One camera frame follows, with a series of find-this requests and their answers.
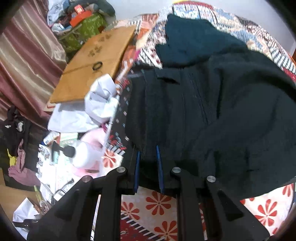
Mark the pile of dark clothes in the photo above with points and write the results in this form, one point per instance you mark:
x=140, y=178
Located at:
x=13, y=132

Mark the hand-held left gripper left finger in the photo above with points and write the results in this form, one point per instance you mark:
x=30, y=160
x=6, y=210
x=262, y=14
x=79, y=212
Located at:
x=137, y=165

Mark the mauve cloth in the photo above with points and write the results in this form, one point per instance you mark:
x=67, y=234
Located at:
x=22, y=169

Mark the orange box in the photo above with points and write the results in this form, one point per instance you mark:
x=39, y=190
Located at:
x=79, y=17

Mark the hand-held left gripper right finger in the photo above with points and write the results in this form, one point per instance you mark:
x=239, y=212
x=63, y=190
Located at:
x=159, y=160

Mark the white plastic bottle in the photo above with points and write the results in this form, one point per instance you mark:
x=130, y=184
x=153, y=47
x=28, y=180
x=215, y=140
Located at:
x=81, y=154

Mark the green patterned bag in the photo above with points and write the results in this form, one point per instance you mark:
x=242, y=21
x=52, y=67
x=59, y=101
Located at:
x=83, y=30

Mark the grey cloth bundle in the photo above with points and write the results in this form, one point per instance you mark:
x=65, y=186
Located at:
x=104, y=7

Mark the maroon satin curtain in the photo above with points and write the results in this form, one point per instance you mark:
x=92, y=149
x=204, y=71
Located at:
x=25, y=60

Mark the patterned red floral bedsheet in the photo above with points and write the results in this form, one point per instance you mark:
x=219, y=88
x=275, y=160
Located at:
x=159, y=208

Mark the dark pants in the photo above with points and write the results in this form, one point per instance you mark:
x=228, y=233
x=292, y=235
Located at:
x=208, y=97

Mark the white paper sheet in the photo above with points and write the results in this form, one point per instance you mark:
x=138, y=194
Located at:
x=24, y=215

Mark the pink cloth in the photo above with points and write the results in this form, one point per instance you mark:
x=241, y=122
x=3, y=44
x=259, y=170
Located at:
x=92, y=143

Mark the brown cardboard sheet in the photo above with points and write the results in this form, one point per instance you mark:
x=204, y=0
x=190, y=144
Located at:
x=92, y=67

